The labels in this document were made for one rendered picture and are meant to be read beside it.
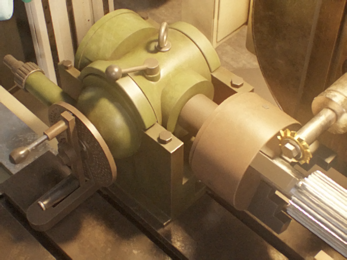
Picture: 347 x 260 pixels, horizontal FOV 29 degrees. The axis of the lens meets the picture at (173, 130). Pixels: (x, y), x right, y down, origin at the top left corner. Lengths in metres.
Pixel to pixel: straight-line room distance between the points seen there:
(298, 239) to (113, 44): 0.53
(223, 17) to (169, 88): 0.32
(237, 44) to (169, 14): 0.39
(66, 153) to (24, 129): 0.68
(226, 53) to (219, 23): 1.66
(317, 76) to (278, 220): 0.30
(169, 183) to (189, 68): 0.22
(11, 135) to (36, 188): 0.48
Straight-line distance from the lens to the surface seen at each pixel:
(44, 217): 1.36
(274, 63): 1.39
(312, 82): 1.33
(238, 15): 1.53
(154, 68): 1.21
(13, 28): 2.42
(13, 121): 1.92
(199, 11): 1.49
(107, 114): 1.21
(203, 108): 1.22
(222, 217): 1.37
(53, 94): 1.32
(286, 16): 1.30
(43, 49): 2.34
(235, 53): 3.15
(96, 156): 1.22
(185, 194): 1.33
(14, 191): 1.44
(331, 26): 1.22
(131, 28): 1.30
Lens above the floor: 2.15
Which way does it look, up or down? 50 degrees down
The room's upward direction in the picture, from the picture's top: straight up
